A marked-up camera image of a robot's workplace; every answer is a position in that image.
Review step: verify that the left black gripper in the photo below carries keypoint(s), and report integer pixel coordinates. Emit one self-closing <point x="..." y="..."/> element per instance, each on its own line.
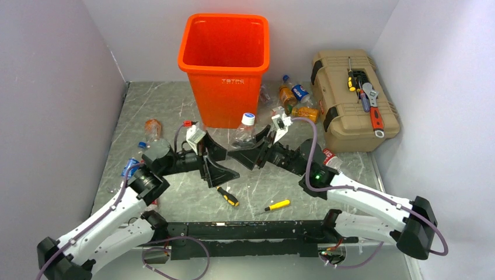
<point x="209" y="168"/>

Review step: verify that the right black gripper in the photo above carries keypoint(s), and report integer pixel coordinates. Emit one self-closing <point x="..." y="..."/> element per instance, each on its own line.
<point x="250" y="157"/>

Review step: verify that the orange label bottle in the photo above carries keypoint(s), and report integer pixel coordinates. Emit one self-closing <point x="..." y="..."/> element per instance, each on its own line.
<point x="153" y="130"/>

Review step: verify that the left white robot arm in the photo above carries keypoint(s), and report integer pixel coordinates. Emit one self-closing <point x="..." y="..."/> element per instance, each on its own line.
<point x="124" y="222"/>

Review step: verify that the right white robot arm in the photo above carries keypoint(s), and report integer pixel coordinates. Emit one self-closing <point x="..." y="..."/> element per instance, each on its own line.
<point x="410" y="225"/>

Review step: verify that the crushed clear bottle behind bin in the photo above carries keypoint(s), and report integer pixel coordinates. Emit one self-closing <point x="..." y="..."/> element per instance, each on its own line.
<point x="264" y="95"/>

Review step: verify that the orange plastic bin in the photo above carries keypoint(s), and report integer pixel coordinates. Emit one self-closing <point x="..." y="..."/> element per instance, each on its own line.
<point x="225" y="57"/>

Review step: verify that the black yellow screwdriver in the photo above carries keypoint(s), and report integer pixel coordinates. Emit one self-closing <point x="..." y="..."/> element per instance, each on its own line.
<point x="229" y="198"/>

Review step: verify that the white label clear bottle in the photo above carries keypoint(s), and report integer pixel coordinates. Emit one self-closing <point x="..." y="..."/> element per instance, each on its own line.
<point x="277" y="112"/>

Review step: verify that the orange bottle blue cap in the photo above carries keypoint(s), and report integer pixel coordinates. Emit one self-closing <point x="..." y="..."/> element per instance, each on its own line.
<point x="286" y="96"/>

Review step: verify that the small yellow screwdriver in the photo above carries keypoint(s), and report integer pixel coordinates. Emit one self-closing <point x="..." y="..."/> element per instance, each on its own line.
<point x="276" y="206"/>

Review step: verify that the small orange juice bottle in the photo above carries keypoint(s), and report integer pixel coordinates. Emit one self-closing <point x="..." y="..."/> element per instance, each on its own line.
<point x="305" y="112"/>

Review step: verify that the Pepsi bottle near toolbox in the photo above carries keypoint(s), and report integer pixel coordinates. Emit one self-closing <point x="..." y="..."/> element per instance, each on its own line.
<point x="301" y="94"/>

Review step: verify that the red label water bottle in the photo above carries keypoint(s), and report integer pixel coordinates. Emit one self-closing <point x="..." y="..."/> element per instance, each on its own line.
<point x="153" y="206"/>

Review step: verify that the blue cap bottle left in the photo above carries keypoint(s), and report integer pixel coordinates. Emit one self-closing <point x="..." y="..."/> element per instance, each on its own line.
<point x="134" y="159"/>

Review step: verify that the tan plastic toolbox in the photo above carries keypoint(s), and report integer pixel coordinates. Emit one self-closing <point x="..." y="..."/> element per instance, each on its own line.
<point x="347" y="128"/>

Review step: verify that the yellow screwdriver on toolbox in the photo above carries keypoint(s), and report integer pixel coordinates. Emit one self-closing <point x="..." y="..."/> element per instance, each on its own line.
<point x="351" y="79"/>

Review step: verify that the blue red screwdriver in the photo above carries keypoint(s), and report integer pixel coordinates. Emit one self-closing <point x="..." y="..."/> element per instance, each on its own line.
<point x="362" y="95"/>

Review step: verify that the orange adjustable wrench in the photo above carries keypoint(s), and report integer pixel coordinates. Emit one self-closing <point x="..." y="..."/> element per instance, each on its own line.
<point x="375" y="116"/>

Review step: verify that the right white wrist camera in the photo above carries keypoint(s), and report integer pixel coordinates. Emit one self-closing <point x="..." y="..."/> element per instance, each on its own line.
<point x="281" y="122"/>

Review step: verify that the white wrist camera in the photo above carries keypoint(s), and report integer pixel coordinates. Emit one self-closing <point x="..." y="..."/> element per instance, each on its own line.
<point x="281" y="122"/>
<point x="194" y="134"/>

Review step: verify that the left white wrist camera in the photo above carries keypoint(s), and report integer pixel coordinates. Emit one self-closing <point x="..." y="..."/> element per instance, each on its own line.
<point x="194" y="134"/>

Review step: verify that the black base frame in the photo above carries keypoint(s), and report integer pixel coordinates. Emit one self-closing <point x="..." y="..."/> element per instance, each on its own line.
<point x="187" y="240"/>

